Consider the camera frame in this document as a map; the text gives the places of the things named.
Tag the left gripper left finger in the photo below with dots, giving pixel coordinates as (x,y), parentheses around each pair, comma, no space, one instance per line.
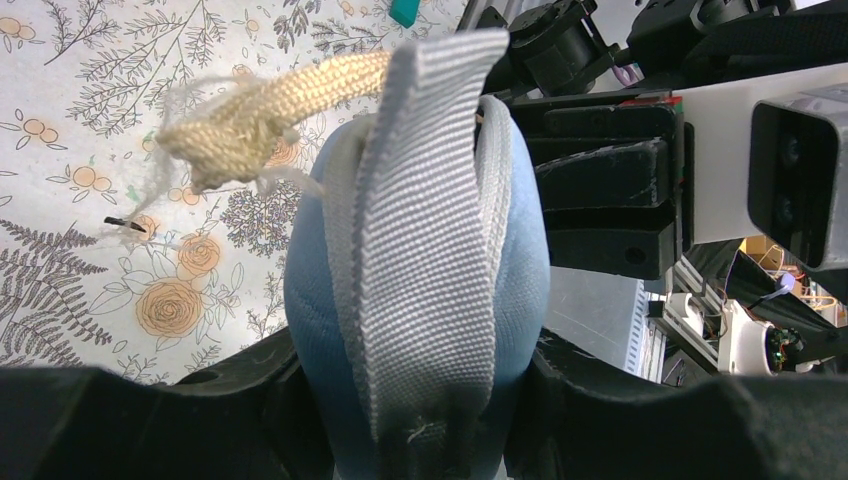
(249,416)

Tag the beige umbrella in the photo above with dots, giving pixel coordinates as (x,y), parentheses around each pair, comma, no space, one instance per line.
(234,137)

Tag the teal block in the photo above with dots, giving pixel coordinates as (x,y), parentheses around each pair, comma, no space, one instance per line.
(404,12)

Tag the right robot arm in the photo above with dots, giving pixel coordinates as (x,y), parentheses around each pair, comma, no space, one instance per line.
(557,50)

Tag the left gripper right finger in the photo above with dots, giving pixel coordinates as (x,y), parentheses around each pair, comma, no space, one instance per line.
(579,417)

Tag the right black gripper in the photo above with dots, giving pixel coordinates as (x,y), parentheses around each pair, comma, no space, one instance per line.
(614,173)

